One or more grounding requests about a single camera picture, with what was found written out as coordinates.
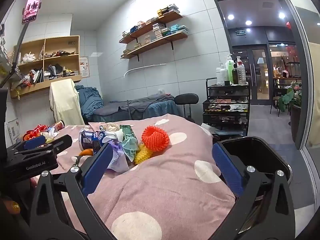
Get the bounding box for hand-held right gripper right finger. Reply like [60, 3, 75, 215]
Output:
[212, 141, 297, 240]

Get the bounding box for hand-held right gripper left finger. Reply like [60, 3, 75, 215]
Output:
[30, 142, 115, 240]

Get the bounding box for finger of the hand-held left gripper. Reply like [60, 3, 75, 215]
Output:
[11, 135, 48, 153]
[35, 134, 73, 157]

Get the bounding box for purple paper cup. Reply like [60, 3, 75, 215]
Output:
[79, 129, 97, 153]

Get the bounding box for black trash bin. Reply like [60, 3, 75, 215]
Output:
[217, 137, 293, 233]

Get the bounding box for green milk carton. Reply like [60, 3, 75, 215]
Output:
[119, 125, 138, 143]

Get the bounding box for pile of snack wrappers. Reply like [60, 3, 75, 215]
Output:
[22, 124, 59, 143]

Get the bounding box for red label plastic bottle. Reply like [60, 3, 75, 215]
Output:
[51, 120, 66, 133]

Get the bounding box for pale purple plastic bag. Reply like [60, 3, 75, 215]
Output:
[106, 140, 130, 173]

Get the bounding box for blue cookie wrapper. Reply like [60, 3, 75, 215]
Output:
[92, 131, 107, 156]

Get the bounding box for light green crumpled tissue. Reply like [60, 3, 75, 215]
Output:
[120, 137, 140, 162]

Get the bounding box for cream cloth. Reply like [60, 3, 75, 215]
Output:
[49, 78, 85, 127]

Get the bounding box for orange gold ornament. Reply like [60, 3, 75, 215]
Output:
[4, 197, 21, 215]

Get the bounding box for beige crumpled tissue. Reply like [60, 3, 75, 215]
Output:
[104, 122, 123, 140]

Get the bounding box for yellow foam net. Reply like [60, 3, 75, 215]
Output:
[134, 144, 153, 165]

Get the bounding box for blue bedding pile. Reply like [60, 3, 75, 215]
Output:
[75, 85, 104, 121]

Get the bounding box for black mesh trolley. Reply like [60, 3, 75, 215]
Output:
[202, 78, 250, 137]

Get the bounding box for pink polka-dot blanket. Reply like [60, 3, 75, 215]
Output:
[32, 114, 237, 240]

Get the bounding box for orange foam net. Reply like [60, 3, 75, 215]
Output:
[141, 126, 170, 152]

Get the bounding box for grey blanket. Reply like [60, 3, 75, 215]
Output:
[101, 94, 175, 113]

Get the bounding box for black round stool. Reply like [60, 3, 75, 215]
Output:
[175, 93, 199, 120]

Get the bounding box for wooden cubby shelf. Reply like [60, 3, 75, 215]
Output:
[10, 35, 82, 98]

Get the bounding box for blue skirted massage bed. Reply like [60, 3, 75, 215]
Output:
[90, 94, 181, 126]

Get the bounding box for white pump bottle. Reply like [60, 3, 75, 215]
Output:
[216, 62, 227, 86]

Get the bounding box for clear pump bottle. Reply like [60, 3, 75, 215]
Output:
[236, 56, 247, 85]

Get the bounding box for green potted plant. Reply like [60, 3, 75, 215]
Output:
[278, 82, 303, 143]

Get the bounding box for glass double door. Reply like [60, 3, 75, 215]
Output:
[231, 45, 272, 105]

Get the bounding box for black tripod stand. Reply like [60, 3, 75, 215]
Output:
[0, 22, 28, 88]

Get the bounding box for green pump bottle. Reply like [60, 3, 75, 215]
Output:
[225, 54, 236, 84]

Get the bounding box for white curved pipe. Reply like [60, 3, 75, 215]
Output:
[123, 64, 167, 78]

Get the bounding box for cream curtain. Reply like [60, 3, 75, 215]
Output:
[305, 42, 320, 148]

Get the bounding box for smartphone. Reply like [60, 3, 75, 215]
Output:
[22, 0, 44, 24]

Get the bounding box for small wall notice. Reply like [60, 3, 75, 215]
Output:
[7, 119, 22, 145]

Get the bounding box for red white wall poster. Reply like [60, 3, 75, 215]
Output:
[79, 56, 90, 78]

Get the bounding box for glass wall shelf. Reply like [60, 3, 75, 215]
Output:
[0, 24, 14, 77]

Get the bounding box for wooden wall shelf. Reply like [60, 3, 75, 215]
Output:
[120, 32, 189, 61]
[119, 12, 184, 44]

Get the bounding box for wall shelves with boxes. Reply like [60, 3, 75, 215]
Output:
[121, 4, 188, 57]

